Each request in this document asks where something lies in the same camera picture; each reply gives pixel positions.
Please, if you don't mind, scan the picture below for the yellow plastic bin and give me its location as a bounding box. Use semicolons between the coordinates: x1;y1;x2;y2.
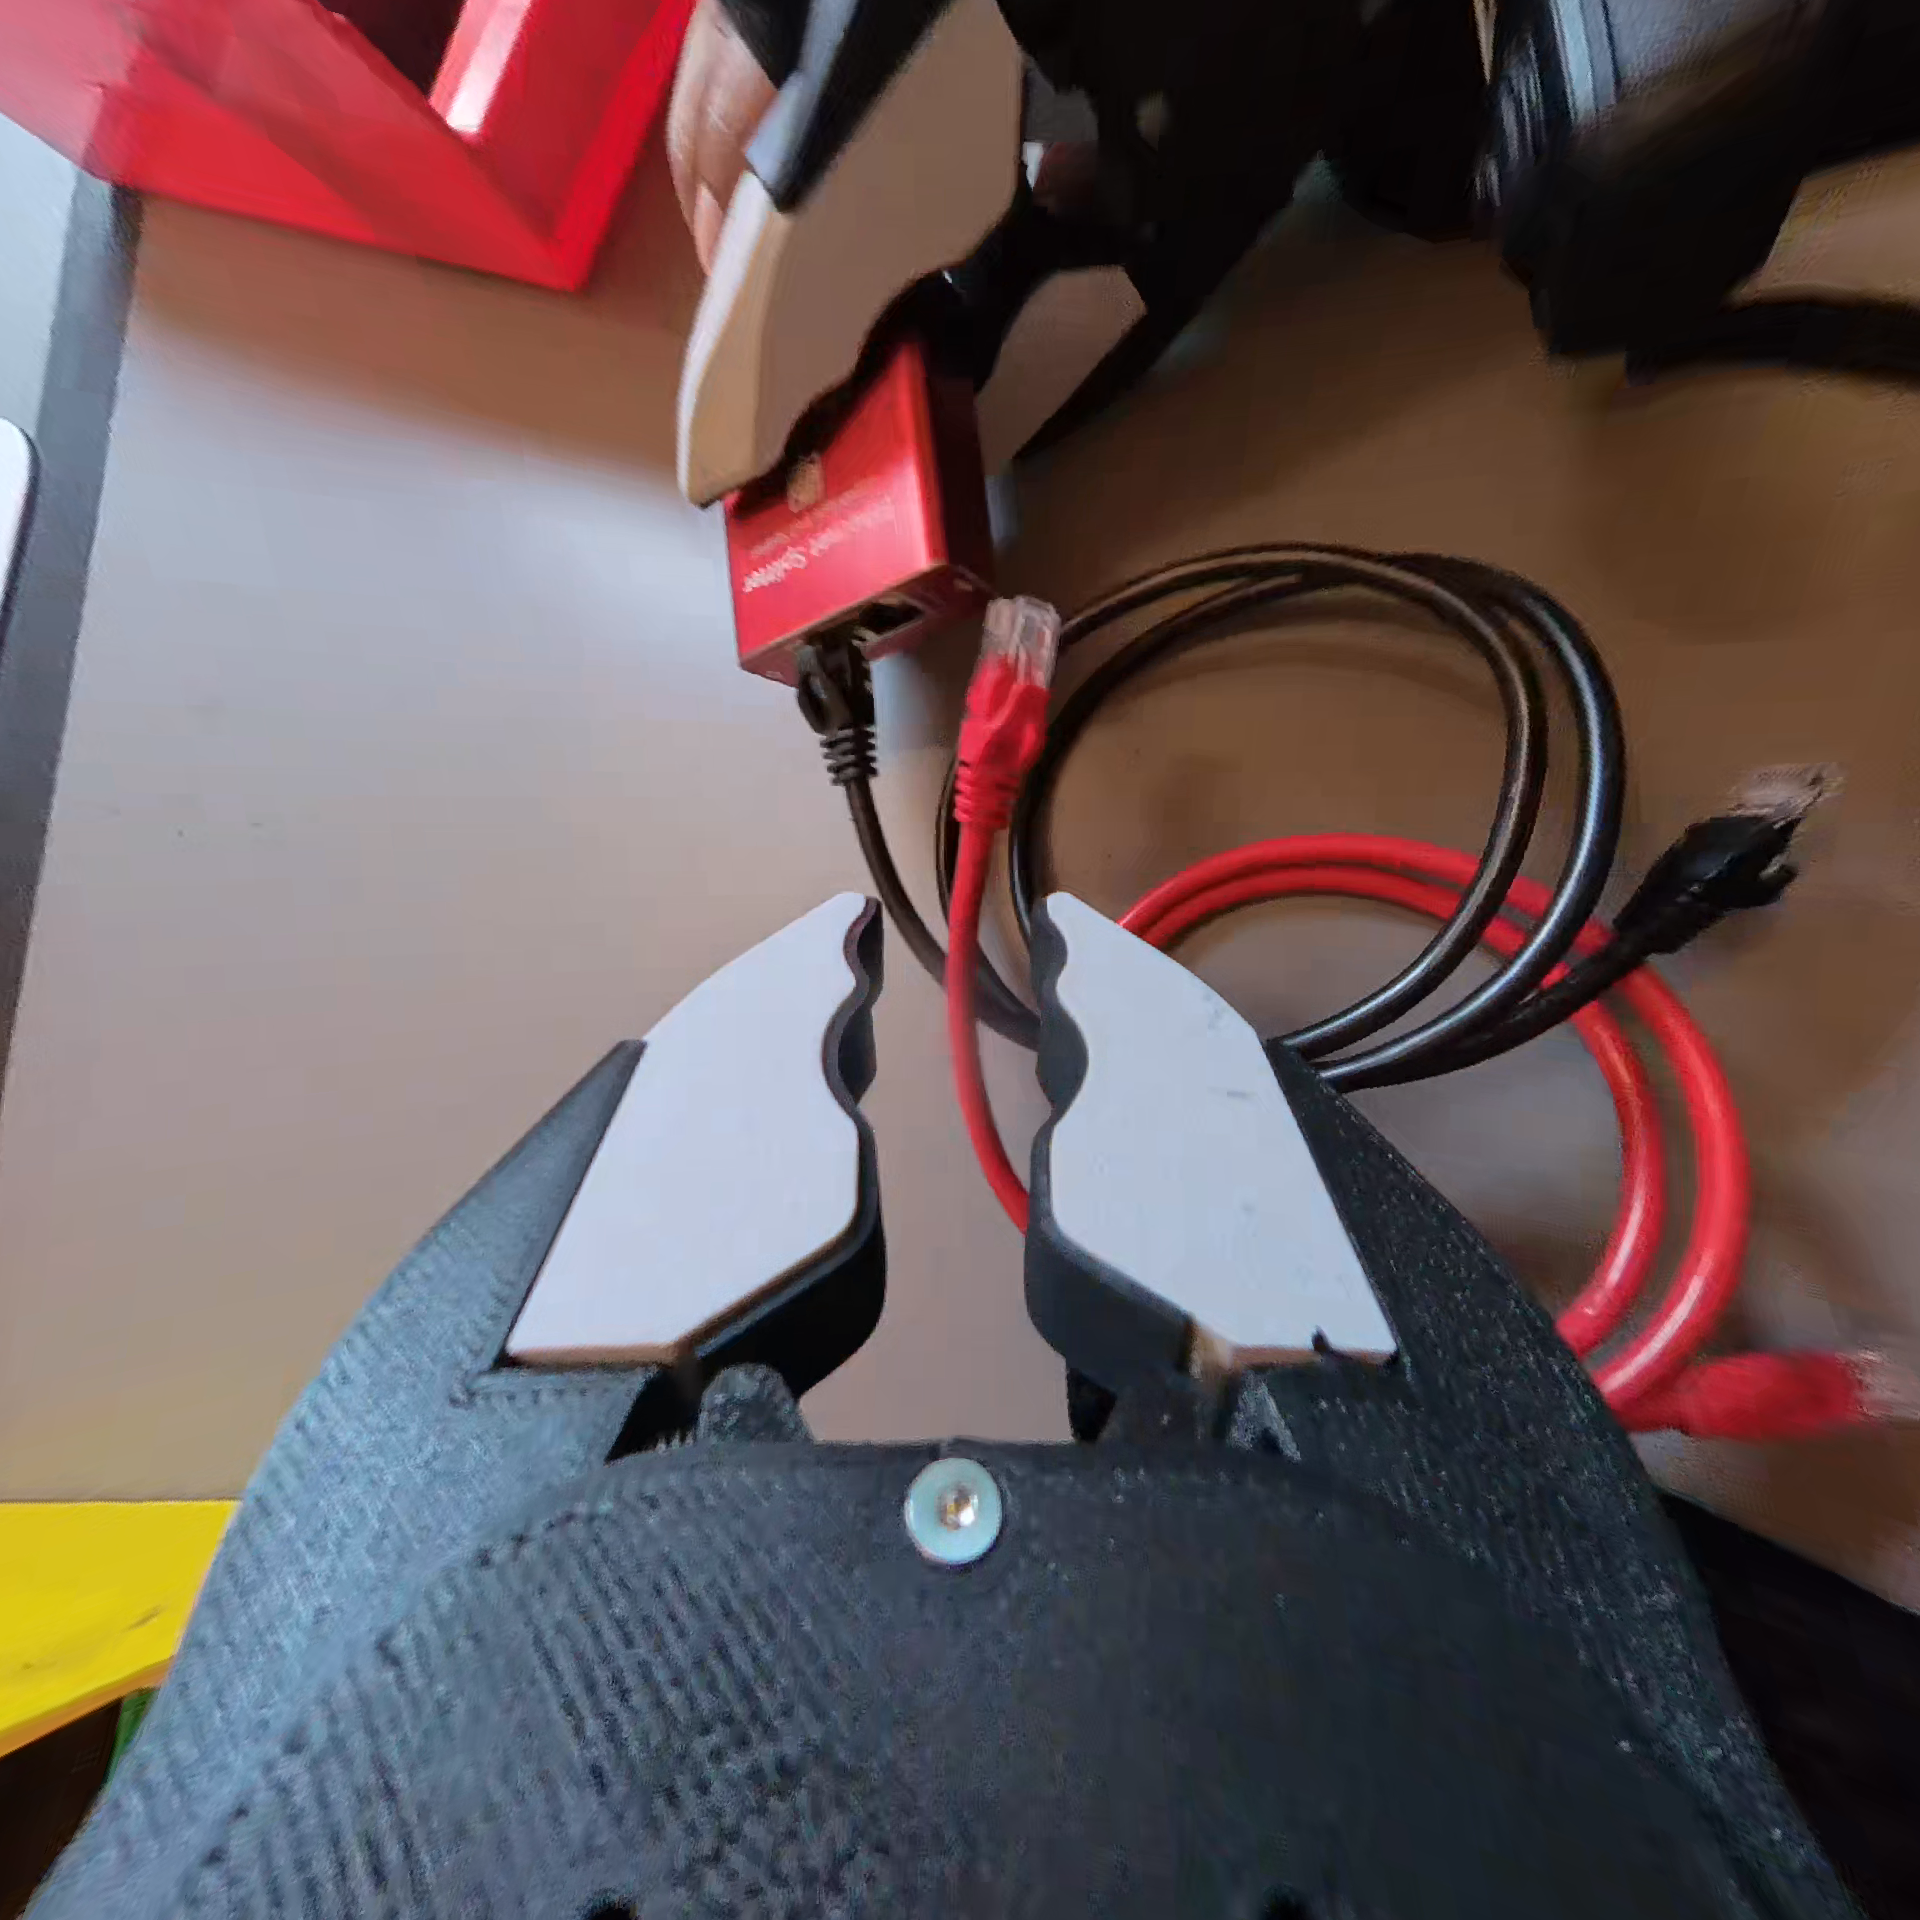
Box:
0;1497;243;1756

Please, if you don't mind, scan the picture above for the red plastic bin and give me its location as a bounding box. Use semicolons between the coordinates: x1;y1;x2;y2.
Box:
0;0;698;292

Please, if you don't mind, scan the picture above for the red ethernet splitter box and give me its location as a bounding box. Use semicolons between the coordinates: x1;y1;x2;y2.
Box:
721;342;999;690

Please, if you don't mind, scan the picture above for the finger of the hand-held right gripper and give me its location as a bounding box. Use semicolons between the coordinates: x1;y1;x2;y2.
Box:
972;269;1155;460
676;0;1032;510

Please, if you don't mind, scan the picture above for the black ethernet cable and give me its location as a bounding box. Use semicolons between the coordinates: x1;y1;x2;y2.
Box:
794;546;1841;1089

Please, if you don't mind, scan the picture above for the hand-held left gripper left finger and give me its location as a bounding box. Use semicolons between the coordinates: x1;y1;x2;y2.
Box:
508;891;889;1372

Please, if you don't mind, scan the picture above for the red ethernet cable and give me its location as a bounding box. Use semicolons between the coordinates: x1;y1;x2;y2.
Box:
943;594;1901;1442

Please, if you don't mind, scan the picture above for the person's right hand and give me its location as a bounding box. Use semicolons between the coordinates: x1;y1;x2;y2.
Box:
667;0;816;275

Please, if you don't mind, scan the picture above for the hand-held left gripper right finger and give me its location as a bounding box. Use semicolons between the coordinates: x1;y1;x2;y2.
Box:
1025;891;1400;1372

